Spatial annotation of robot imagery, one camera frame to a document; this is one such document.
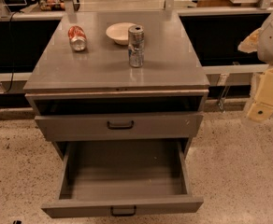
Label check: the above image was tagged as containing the grey drawer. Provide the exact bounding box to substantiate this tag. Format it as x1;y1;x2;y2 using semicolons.
42;139;203;218
36;112;203;142

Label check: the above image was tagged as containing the grey drawer cabinet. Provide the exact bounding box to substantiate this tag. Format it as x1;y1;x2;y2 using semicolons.
24;11;209;155

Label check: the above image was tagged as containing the grey top drawer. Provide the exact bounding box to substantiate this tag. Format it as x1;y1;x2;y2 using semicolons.
36;112;203;142

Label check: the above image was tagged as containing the silver upright soda can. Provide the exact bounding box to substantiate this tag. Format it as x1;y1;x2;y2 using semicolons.
128;25;145;68

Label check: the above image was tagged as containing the white bowl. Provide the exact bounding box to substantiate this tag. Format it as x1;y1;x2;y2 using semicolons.
106;22;134;46

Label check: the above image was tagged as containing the red soda can lying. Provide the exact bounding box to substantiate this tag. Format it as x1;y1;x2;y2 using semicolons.
68;25;87;51

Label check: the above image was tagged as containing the metal bracket on rail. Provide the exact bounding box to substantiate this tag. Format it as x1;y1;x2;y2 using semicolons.
217;74;230;113

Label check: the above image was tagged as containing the black top drawer handle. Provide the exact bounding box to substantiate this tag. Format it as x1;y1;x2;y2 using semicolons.
107;120;135;130

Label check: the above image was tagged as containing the black drawer handle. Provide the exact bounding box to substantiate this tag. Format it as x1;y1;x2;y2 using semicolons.
107;120;135;130
110;205;137;217

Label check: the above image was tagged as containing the black lower drawer handle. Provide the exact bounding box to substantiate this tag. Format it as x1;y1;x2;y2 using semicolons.
110;205;137;217

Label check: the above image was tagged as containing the black cable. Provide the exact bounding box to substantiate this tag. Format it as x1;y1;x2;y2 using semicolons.
4;11;22;94

